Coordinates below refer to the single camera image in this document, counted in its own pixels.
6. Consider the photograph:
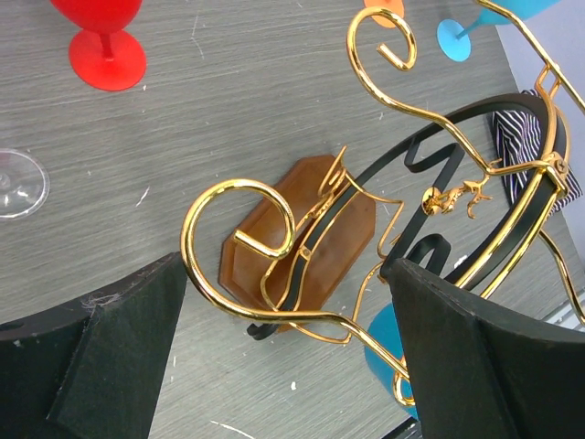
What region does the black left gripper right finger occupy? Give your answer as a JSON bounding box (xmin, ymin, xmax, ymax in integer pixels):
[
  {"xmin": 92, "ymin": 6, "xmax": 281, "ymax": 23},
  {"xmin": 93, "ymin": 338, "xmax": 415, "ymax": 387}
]
[{"xmin": 388, "ymin": 259, "xmax": 584, "ymax": 438}]

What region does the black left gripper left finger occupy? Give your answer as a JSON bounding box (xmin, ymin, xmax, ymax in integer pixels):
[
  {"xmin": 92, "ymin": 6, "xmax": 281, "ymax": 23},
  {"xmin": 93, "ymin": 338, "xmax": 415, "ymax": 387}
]
[{"xmin": 1, "ymin": 252, "xmax": 186, "ymax": 438}]

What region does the gold wire wine glass rack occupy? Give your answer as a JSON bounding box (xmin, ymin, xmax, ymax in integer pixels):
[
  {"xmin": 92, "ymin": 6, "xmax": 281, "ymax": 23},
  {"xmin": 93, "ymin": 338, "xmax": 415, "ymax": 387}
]
[{"xmin": 180, "ymin": 1, "xmax": 584, "ymax": 412}]

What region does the clear champagne glass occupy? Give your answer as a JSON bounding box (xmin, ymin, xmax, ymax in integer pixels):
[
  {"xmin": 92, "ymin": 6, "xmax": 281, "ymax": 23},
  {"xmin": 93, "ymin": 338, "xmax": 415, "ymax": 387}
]
[{"xmin": 1, "ymin": 148, "xmax": 50, "ymax": 220}]

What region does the striped black white cloth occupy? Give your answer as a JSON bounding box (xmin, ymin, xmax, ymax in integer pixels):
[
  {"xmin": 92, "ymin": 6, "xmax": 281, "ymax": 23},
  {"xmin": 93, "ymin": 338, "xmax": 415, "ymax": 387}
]
[{"xmin": 488, "ymin": 110, "xmax": 583, "ymax": 216}]

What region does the red plastic wine glass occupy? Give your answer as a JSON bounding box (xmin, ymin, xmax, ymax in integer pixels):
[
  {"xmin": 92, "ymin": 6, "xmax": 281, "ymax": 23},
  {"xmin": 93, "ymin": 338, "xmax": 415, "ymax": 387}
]
[{"xmin": 52, "ymin": 0, "xmax": 147, "ymax": 91}]

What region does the light blue wine glass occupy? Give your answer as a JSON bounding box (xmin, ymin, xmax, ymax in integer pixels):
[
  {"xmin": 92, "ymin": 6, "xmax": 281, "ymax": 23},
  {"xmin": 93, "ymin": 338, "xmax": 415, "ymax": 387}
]
[{"xmin": 436, "ymin": 0, "xmax": 558, "ymax": 62}]

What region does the orange plastic wine glass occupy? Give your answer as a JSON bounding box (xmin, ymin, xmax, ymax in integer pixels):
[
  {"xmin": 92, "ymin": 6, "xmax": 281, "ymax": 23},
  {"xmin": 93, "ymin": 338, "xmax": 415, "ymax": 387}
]
[{"xmin": 363, "ymin": 0, "xmax": 407, "ymax": 29}]

